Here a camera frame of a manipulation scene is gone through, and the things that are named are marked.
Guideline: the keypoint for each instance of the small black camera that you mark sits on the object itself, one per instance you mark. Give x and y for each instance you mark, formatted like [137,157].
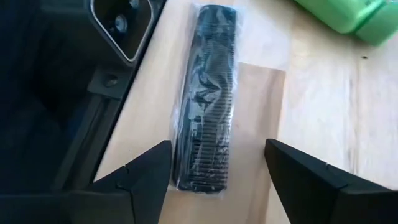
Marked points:
[124,28]

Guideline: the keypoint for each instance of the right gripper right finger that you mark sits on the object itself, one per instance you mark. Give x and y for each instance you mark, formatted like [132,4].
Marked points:
[326,202]

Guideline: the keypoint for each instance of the black comb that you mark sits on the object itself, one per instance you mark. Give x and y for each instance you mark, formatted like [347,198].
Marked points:
[208,109]

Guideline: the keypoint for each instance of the black aluminium rig frame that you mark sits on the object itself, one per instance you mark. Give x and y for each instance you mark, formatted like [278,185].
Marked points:
[77,140]

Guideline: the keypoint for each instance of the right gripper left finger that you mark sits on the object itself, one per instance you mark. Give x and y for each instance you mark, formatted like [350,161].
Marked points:
[93,208]

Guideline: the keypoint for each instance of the green shampoo bottle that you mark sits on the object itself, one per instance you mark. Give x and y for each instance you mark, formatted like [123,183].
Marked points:
[348,15]

